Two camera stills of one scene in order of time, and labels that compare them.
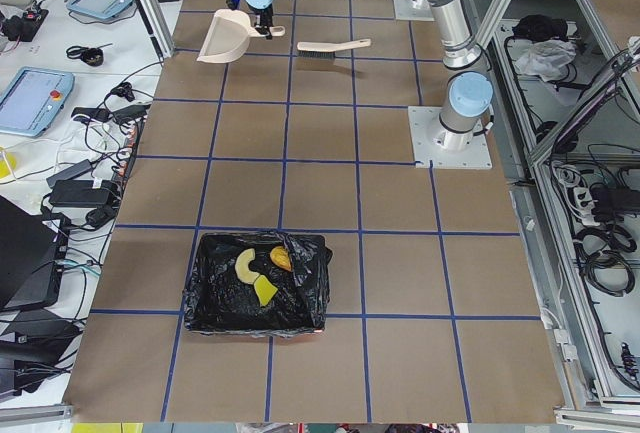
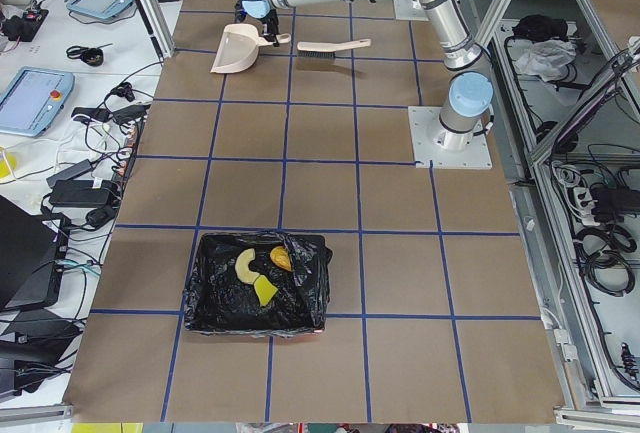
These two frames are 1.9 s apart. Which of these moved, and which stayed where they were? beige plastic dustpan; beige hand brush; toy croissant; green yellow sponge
Moved: beige plastic dustpan
Stayed: toy croissant; green yellow sponge; beige hand brush
